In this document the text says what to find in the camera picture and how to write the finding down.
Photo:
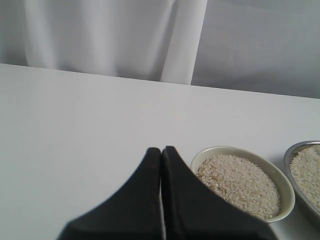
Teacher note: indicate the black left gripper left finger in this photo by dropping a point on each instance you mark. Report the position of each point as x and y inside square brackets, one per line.
[131, 213]

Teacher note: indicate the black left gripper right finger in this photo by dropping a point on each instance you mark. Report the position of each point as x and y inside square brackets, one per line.
[193, 212]

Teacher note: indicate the rice in white bowl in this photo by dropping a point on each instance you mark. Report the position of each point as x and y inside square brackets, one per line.
[241, 183]

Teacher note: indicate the small white ceramic bowl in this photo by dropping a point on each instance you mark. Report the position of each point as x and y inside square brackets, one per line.
[285, 189]

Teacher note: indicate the rice in steel basin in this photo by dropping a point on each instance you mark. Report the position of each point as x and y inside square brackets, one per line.
[305, 169]

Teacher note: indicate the large steel basin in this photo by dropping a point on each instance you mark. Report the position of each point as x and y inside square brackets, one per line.
[306, 206]

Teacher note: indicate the white backdrop curtain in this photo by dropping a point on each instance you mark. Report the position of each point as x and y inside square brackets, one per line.
[268, 46]

